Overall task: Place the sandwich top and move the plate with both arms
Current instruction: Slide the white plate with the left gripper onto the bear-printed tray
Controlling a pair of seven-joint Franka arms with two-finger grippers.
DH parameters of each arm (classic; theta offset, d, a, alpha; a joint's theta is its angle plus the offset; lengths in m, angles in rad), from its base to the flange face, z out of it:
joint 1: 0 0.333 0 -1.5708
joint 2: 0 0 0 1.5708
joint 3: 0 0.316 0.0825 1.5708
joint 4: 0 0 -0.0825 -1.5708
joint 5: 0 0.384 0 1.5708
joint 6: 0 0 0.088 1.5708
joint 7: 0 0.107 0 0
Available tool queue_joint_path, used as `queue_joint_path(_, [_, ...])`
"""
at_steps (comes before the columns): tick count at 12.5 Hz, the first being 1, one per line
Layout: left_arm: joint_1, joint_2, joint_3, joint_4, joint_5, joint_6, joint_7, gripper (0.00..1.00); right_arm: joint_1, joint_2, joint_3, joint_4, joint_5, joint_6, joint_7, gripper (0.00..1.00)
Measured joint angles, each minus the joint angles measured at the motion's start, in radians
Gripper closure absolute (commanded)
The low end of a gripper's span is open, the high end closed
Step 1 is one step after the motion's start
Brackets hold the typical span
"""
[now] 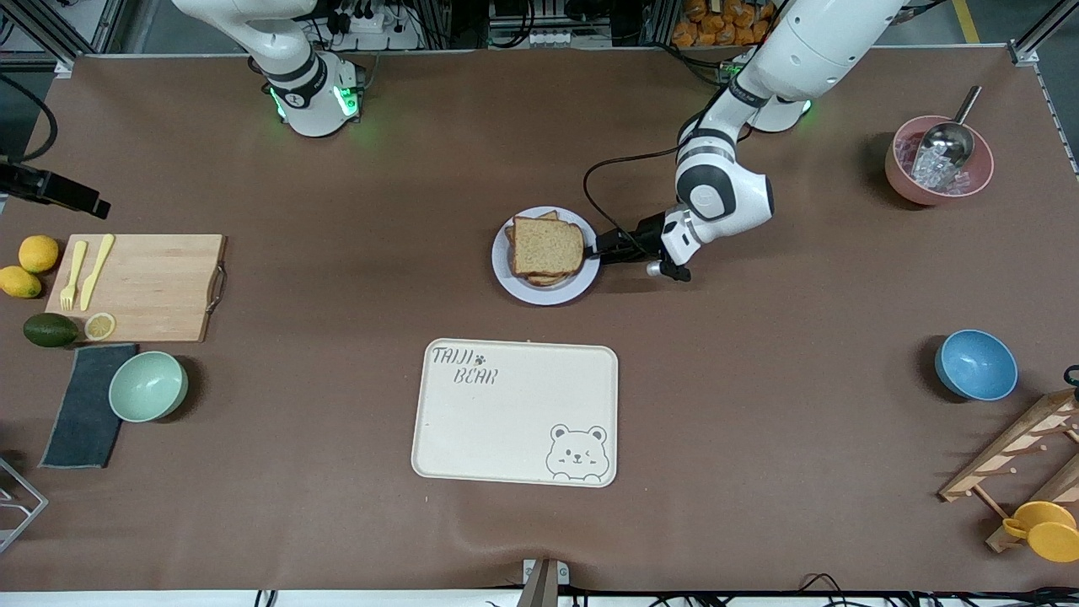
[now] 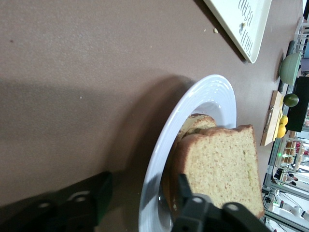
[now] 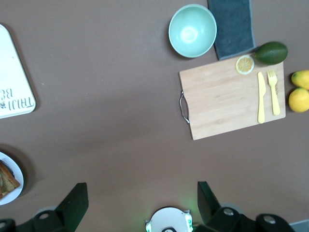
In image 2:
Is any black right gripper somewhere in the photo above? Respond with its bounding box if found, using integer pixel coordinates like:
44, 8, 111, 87
286, 76, 309, 132

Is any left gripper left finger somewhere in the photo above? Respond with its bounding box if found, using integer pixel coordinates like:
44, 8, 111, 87
0, 171, 113, 232

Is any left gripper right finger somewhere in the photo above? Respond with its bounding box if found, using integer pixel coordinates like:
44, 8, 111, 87
170, 173, 272, 232

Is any plain brown bread slice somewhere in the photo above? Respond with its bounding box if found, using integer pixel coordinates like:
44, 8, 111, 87
172, 124, 266, 219

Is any white round plate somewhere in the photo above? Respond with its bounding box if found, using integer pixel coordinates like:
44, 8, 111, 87
138, 74, 237, 232

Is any green avocado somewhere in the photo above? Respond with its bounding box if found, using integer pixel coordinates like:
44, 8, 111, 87
283, 93, 300, 108

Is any round yellow lemon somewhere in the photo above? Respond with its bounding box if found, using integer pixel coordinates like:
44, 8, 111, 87
277, 123, 287, 139

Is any wooden cutting board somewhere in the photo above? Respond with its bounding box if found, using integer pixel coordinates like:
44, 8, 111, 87
260, 90, 285, 147

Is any mint green bowl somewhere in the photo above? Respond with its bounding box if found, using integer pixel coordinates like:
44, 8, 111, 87
279, 52, 302, 86

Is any cream bear print tray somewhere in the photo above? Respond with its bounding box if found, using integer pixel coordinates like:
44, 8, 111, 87
202, 0, 273, 64

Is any grey wire rack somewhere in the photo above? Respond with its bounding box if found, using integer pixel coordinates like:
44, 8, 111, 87
293, 16, 309, 58

